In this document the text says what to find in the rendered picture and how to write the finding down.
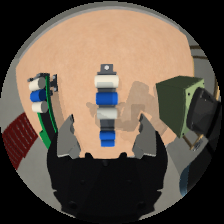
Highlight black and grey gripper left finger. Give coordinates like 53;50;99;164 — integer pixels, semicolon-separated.
47;114;81;190

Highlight white plastic bar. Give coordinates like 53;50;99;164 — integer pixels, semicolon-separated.
95;75;119;88
32;101;48;113
97;108;117;119
29;77;46;92

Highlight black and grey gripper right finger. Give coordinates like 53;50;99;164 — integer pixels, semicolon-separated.
132;113;168;190

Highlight blue plastic bar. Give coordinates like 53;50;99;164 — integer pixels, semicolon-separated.
100;131;115;140
101;140;115;147
96;92;118;105
30;89;47;102

